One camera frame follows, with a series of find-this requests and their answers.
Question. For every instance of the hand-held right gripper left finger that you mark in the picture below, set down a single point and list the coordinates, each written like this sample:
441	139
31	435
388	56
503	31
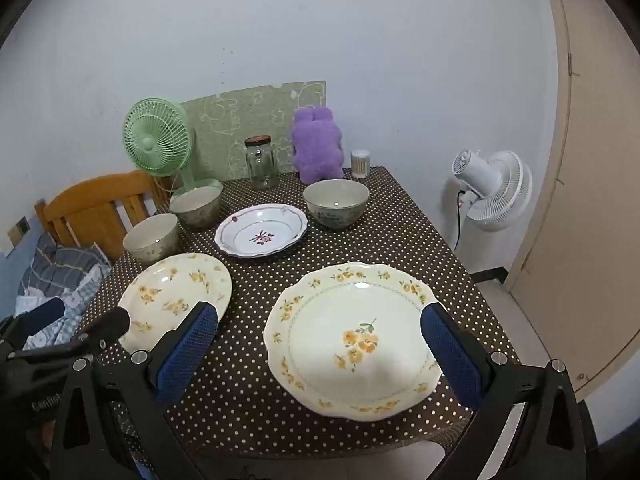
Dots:
187	350

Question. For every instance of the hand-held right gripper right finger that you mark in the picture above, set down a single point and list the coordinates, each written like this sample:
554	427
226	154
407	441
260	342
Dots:
447	355

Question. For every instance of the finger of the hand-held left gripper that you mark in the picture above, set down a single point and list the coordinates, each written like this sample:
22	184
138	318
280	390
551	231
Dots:
42	312
107	324

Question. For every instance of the small yellow floral plate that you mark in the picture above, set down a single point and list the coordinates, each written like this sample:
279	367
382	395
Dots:
170	285

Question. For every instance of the small floral bowl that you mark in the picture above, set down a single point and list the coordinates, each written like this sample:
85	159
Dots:
196	207
150	240

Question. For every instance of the large yellow floral plate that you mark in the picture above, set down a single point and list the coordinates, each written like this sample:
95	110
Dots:
350	340

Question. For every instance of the white plate red pattern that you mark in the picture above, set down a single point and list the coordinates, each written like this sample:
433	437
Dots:
260	230

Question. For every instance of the large grey-green bowl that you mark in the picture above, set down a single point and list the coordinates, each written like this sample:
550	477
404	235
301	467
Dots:
336	205

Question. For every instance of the plaid cloth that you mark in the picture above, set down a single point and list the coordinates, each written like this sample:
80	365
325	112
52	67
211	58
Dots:
65	265

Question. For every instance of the wooden chair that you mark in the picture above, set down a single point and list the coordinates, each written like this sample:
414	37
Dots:
90	205

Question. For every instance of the brown polka dot tablecloth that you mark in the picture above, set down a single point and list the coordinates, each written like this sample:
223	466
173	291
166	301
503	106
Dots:
350	247

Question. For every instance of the white floor fan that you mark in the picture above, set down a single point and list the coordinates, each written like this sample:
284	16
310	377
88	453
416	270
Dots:
500	195

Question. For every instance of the green desk fan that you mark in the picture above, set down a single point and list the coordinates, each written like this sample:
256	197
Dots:
150	135

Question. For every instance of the glass jar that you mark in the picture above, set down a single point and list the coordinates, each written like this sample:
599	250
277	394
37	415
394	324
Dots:
261	167

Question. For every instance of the cotton swab container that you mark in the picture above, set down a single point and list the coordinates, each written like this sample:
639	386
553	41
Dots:
361	164

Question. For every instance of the purple plush toy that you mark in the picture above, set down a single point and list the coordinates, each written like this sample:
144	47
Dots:
317	150

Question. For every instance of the green printed mat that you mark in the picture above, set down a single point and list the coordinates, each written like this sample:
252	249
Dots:
235	110

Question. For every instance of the wall switch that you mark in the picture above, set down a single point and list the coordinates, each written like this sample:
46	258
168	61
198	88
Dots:
17	232

